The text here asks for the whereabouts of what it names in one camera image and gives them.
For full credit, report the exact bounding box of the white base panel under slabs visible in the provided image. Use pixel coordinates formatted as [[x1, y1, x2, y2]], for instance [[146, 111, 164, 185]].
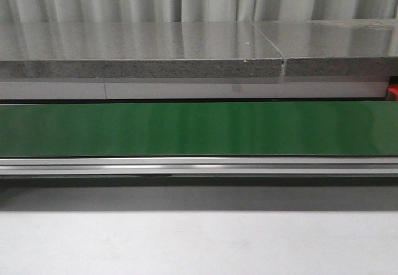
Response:
[[1, 77, 389, 100]]

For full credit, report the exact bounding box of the grey stone slab left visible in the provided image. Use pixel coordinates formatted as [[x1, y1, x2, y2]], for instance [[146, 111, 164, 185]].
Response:
[[1, 22, 282, 79]]

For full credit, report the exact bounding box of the grey stone slab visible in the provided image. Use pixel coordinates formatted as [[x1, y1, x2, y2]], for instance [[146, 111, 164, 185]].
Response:
[[1, 22, 282, 79], [254, 19, 397, 81]]

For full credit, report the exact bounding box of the green conveyor belt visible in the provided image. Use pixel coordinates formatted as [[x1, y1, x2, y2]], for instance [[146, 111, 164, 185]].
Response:
[[1, 101, 397, 157]]

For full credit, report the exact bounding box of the grey stone slab right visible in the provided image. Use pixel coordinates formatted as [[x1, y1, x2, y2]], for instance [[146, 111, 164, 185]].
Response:
[[254, 19, 397, 81]]

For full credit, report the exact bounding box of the red object at right edge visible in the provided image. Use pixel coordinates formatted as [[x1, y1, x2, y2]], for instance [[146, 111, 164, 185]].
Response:
[[386, 83, 398, 101]]

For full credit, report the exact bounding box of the aluminium conveyor side rail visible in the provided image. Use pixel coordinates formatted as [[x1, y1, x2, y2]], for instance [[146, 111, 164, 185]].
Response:
[[1, 156, 397, 179]]

